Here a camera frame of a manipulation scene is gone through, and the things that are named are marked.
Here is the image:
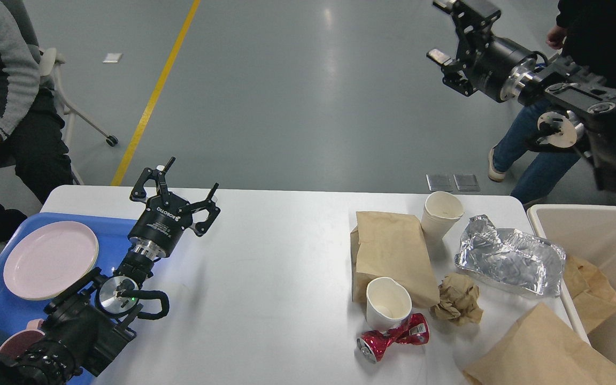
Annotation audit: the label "large brown paper bag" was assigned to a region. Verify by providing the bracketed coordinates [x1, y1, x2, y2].
[350, 211, 440, 309]

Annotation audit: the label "crushed red soda can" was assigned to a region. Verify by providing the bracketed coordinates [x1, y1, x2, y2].
[356, 313, 430, 363]

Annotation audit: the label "white paper cup back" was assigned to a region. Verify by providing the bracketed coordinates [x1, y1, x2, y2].
[420, 191, 465, 245]

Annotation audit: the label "pink plate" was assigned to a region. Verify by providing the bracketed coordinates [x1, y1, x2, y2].
[3, 221, 99, 301]

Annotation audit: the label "brown paper bag front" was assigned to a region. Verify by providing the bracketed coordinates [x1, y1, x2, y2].
[463, 304, 616, 384]

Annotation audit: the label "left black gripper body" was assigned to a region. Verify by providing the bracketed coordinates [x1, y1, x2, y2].
[127, 194, 193, 258]

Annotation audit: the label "white plastic bin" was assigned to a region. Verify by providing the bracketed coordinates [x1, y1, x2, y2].
[527, 204, 616, 364]

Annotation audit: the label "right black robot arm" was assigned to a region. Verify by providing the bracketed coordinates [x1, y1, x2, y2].
[427, 1, 616, 205]

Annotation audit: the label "pink mug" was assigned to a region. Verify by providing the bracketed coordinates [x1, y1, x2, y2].
[0, 319, 45, 359]

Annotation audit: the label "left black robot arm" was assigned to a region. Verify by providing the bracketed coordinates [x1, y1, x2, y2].
[0, 157, 221, 384]

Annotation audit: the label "standing person blue jeans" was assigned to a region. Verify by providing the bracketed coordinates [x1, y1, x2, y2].
[488, 1, 616, 207]

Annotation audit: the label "crumpled brown paper ball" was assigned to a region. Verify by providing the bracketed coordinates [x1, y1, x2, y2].
[429, 273, 483, 326]

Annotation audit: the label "white paper cup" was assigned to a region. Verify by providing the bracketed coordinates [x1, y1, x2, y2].
[366, 277, 412, 331]
[420, 191, 465, 245]

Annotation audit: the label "metal floor plates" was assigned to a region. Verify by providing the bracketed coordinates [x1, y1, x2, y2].
[426, 174, 481, 192]

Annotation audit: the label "white paper cup front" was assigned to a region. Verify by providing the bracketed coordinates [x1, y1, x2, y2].
[366, 277, 412, 331]

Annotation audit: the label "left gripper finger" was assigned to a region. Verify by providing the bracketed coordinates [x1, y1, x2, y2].
[176, 183, 221, 237]
[129, 157, 177, 207]

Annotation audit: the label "brown paper bag in bin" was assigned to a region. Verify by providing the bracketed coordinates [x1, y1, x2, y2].
[563, 255, 616, 334]

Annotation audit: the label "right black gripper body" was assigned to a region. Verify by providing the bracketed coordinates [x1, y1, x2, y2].
[468, 37, 537, 103]

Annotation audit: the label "blue plastic tray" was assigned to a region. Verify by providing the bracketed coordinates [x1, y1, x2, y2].
[0, 213, 143, 384]

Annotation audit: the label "white chair left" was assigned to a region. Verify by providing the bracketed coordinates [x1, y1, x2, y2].
[37, 47, 119, 185]

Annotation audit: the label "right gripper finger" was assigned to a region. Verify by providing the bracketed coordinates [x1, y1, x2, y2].
[432, 1, 502, 54]
[426, 48, 490, 97]

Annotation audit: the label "crumpled aluminium foil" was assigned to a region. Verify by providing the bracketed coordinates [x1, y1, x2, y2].
[454, 214, 566, 298]

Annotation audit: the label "seated person grey sweater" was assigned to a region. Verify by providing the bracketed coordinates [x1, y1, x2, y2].
[0, 0, 74, 242]

